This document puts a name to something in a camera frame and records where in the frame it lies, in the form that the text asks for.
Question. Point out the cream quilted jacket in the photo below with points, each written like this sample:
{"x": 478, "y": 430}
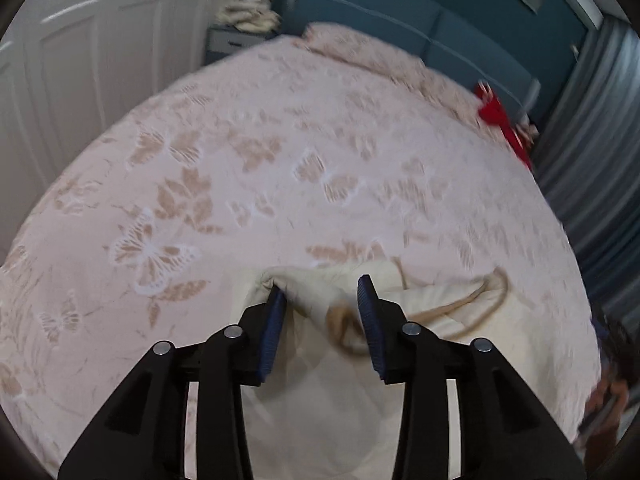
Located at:
{"x": 440, "y": 305}

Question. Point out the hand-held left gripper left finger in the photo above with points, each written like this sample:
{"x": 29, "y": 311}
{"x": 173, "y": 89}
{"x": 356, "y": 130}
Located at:
{"x": 272, "y": 330}

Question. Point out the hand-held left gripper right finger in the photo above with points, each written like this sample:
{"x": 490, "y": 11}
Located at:
{"x": 370, "y": 330}

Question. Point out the pile of cream clothes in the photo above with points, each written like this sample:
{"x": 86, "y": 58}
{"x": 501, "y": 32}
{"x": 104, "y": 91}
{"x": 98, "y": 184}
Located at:
{"x": 250, "y": 10}

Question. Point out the pink floral bedspread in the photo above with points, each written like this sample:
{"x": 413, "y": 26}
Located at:
{"x": 300, "y": 135}

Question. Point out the grey nightstand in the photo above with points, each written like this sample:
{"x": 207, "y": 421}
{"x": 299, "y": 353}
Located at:
{"x": 225, "y": 42}

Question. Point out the white panelled wardrobe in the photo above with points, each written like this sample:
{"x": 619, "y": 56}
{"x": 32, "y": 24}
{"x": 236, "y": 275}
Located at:
{"x": 100, "y": 35}

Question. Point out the grey-blue curtain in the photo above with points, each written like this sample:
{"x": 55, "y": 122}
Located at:
{"x": 590, "y": 135}

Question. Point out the blue upholstered headboard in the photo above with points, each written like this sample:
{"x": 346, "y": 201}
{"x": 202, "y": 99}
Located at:
{"x": 400, "y": 15}

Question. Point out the plush toy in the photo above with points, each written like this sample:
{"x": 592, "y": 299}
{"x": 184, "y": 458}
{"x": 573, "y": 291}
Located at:
{"x": 527, "y": 132}

